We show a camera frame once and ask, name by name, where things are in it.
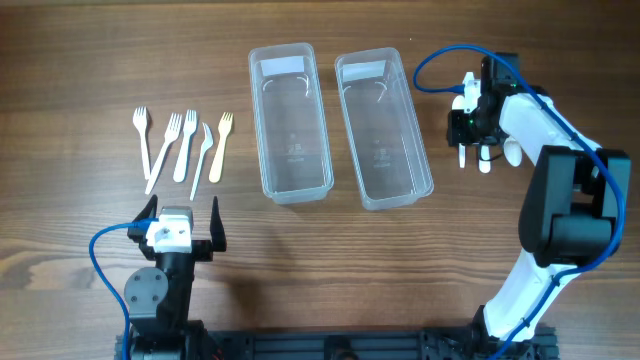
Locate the cream yellow plastic fork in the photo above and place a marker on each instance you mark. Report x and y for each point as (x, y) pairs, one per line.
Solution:
(224, 128)

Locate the clear plastic container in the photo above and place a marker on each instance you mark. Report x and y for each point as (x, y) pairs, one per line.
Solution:
(385, 140)
(291, 133)

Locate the white plastic fork on side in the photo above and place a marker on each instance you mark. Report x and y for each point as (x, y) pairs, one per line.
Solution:
(205, 146)

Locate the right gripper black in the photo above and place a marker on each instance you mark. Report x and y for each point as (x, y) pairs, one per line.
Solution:
(456, 135)

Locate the left clear plastic container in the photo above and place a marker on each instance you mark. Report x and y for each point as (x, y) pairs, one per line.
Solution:
(291, 133)

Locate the thick-handled white plastic spoon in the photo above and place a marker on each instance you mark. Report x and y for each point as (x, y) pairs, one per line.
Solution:
(484, 163)

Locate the right clear plastic container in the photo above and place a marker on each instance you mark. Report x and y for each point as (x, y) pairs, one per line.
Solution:
(385, 140)

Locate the broad white plastic spoon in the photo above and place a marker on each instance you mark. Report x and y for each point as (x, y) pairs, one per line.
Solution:
(512, 152)

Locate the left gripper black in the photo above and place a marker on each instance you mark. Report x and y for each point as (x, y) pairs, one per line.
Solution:
(203, 249)

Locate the small white plastic fork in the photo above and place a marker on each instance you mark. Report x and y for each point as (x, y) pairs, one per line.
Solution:
(141, 123)

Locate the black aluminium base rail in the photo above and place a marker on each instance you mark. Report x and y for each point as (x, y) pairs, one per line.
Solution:
(426, 344)

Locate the long white plastic fork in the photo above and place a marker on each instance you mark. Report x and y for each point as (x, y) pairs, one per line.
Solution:
(171, 134)

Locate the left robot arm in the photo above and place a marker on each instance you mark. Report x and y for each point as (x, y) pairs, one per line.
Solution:
(158, 297)

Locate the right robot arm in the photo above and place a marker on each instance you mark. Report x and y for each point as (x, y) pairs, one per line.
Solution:
(570, 214)

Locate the wide-handled white plastic fork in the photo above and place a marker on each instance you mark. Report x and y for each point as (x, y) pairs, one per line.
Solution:
(189, 129)

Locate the thin-handled white plastic spoon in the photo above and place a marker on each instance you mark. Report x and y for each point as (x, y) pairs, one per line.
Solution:
(462, 155)

